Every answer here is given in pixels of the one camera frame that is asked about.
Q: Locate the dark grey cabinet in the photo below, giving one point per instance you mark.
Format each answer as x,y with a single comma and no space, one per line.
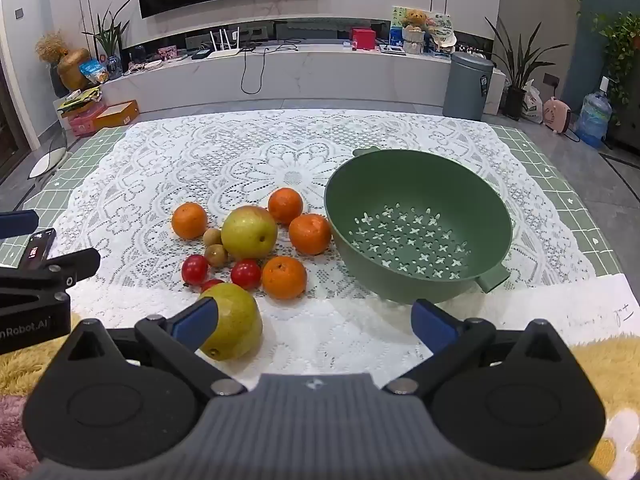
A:
627,132

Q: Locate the pink fluffy blanket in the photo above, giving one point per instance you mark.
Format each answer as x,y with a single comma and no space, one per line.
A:
12,435

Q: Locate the grey trash can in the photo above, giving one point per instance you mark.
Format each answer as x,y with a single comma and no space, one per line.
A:
465,90

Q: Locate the long-leaf potted plant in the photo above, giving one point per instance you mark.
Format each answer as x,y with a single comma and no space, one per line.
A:
517,60

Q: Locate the orange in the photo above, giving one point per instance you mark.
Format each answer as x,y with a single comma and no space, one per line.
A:
284,277
285,205
189,220
310,233

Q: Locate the green checked mat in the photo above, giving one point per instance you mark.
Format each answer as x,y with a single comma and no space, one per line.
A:
545,160

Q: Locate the orange cardboard box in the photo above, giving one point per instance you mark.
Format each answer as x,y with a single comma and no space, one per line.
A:
117,115

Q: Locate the brown teddy bear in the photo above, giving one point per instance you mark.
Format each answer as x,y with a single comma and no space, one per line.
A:
414,20

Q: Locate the yellow-green apple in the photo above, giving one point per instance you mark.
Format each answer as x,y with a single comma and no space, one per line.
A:
239,320

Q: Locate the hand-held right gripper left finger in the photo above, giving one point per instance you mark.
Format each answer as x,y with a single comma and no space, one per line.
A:
192,322

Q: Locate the slim-leaf potted plant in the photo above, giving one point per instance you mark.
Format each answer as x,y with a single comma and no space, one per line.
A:
111,35

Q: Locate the white television console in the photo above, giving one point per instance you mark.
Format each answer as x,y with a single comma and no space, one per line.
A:
325,77

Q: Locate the white paper sheet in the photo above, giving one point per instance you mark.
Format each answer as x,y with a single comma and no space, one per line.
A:
565,305

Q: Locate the white plastic bag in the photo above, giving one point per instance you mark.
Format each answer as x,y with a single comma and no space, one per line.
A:
532,105

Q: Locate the leafy green plant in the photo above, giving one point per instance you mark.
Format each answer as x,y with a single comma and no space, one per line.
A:
622,50

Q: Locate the red-blushed yellow apple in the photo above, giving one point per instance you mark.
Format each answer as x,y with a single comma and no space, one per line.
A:
249,232

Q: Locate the blue water bottle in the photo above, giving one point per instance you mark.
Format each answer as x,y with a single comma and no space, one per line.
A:
594,115

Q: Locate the white router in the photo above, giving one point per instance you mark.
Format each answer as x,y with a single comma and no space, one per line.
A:
223,45

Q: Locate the red box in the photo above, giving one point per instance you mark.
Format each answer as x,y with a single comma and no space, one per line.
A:
363,40

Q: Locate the red cherry tomato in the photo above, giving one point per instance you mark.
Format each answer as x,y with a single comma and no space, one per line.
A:
194,269
246,274
211,284

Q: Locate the white round floor disc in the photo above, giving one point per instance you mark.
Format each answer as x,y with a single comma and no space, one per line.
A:
47,162

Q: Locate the small pink box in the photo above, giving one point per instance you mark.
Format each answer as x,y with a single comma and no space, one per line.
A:
168,52

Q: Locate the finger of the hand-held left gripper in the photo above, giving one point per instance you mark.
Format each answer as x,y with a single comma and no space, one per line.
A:
55,270
17,223

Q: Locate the blue snack bag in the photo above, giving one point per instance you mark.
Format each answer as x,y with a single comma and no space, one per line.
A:
95,71

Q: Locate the white lace tablecloth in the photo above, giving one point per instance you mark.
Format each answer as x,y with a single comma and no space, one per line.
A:
300,160

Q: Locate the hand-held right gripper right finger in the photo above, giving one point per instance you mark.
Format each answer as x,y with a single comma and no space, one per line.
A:
432,324

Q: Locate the golden vase with dried flowers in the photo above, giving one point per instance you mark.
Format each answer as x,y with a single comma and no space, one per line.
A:
70,70

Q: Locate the green plastic colander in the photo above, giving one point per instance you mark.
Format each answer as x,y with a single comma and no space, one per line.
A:
415,195

